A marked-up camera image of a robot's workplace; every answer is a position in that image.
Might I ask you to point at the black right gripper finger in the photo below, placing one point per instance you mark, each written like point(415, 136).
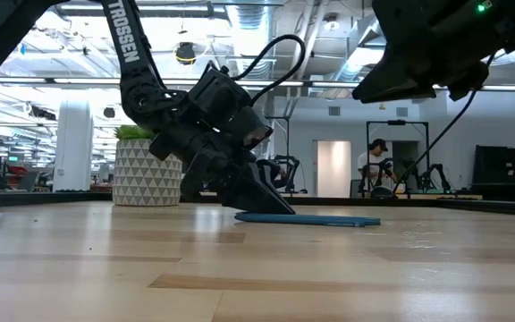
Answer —
point(400, 80)

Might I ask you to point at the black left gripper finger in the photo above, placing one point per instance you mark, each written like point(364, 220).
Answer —
point(253, 192)

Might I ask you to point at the blue pen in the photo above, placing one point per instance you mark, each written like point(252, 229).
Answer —
point(356, 222)

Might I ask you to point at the background black robot arm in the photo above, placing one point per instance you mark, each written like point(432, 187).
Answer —
point(291, 163)
point(436, 172)
point(380, 192)

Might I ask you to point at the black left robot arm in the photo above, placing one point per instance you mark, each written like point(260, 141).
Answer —
point(128, 44)

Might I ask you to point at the potted green succulent plant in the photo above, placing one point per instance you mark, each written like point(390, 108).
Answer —
point(146, 174)

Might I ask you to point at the white door panel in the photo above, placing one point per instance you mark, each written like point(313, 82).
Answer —
point(333, 170)

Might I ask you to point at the black ceiling spotlight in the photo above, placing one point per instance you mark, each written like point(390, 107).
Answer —
point(186, 53)

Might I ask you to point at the white pillar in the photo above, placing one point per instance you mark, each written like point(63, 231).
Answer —
point(73, 147)

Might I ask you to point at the black cabinet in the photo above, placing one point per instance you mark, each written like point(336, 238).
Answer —
point(505, 170)

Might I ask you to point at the long horizontal light bar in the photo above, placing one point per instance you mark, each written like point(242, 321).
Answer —
point(83, 81)

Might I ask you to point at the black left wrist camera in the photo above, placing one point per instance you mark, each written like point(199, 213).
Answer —
point(222, 107)

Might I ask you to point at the silver ventilation duct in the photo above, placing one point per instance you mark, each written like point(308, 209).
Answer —
point(250, 18)

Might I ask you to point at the black aluminium table frame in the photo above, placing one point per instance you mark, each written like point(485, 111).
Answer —
point(38, 197)

